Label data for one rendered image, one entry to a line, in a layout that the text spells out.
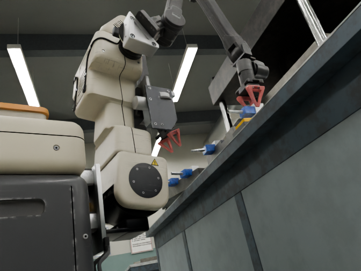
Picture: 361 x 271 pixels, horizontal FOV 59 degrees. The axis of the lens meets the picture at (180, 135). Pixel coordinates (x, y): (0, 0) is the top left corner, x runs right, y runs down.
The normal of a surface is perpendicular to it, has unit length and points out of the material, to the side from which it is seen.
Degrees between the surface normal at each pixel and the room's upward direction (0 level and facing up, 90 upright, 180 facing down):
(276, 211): 90
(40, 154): 90
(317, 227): 90
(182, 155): 90
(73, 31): 180
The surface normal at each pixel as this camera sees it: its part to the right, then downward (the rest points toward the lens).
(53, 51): 0.19, 0.89
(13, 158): 0.54, -0.30
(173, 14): 0.47, -0.50
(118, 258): 0.22, -0.44
